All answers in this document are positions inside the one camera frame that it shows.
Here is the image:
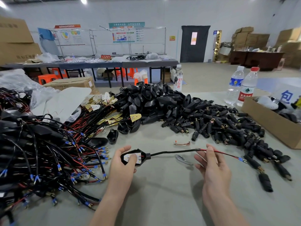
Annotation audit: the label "person's left hand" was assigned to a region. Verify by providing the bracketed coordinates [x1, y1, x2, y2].
[107, 145, 137, 193]

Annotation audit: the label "person's right hand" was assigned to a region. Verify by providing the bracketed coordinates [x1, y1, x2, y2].
[194, 144, 232, 198]

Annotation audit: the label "black lamp housing with cable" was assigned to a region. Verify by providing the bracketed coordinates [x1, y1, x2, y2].
[120, 148, 248, 166]

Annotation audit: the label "person's left forearm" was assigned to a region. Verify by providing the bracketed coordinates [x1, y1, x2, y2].
[89, 189, 131, 226]

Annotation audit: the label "person's right forearm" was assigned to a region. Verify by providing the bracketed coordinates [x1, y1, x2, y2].
[202, 193, 250, 226]

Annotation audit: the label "pile of black connector plugs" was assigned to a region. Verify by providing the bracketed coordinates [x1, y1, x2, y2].
[161, 99, 293, 193]

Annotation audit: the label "silver metal clip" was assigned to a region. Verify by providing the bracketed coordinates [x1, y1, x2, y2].
[175, 154, 194, 166]

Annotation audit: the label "pile of empty black housings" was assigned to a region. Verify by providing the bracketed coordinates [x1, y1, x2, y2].
[87, 81, 203, 148]

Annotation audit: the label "open brown cardboard box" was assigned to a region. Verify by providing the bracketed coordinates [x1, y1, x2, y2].
[242, 96, 301, 149]

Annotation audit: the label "blue label water bottle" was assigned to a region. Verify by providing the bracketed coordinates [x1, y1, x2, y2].
[224, 66, 245, 105]

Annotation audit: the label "red label water bottle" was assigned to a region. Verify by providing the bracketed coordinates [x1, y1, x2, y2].
[236, 67, 260, 108]

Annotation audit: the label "white plastic part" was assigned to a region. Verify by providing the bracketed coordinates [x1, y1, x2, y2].
[255, 96, 279, 110]

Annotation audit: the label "white paper sheet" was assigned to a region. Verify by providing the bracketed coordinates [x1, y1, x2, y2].
[43, 87, 92, 124]

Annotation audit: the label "orange plastic stool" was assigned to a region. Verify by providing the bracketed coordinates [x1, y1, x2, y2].
[116, 67, 138, 79]
[51, 68, 68, 79]
[38, 74, 61, 86]

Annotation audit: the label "clear bottle with red print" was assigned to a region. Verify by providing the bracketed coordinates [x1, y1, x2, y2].
[173, 65, 183, 92]

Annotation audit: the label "closed brown cardboard box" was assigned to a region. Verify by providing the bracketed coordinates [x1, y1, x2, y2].
[43, 77, 96, 95]

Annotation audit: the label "pile of assembled black harnesses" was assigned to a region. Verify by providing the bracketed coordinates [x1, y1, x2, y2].
[0, 88, 111, 226]

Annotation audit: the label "small cardboard box under table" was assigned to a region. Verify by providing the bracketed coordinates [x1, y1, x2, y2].
[162, 68, 172, 83]

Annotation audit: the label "long grey work table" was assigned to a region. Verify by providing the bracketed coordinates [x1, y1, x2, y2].
[0, 58, 180, 89]

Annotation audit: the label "white and blue sign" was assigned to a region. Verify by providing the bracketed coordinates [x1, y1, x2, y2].
[270, 83, 301, 107]

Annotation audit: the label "dark wooden desk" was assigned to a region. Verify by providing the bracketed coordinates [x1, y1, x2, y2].
[230, 50, 285, 71]

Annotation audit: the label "black door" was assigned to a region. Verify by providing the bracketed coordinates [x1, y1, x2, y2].
[180, 25, 211, 63]

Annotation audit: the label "heap of brown cardboard boxes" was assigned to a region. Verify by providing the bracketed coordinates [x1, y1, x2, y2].
[231, 26, 270, 51]

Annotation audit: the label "clear plastic bags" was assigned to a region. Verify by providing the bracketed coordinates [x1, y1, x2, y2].
[0, 69, 62, 111]

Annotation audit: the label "blue cloth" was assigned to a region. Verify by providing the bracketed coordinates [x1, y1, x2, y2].
[37, 27, 61, 56]

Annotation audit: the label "stack of large cardboard boxes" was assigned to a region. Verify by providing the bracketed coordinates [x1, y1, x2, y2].
[0, 16, 43, 66]

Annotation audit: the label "pile of yellow-tagged wires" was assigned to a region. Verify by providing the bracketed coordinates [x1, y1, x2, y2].
[63, 92, 142, 135]

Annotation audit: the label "gold wall plaque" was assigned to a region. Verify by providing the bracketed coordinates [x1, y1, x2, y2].
[215, 30, 223, 62]

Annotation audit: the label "teal header wall poster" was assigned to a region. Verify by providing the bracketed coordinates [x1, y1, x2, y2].
[108, 22, 145, 43]

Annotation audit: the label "orange header wall poster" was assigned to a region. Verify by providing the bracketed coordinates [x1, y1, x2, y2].
[54, 24, 82, 45]

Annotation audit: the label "tall cardboard boxes by wall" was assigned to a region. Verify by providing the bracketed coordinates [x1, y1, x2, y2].
[275, 27, 301, 69]

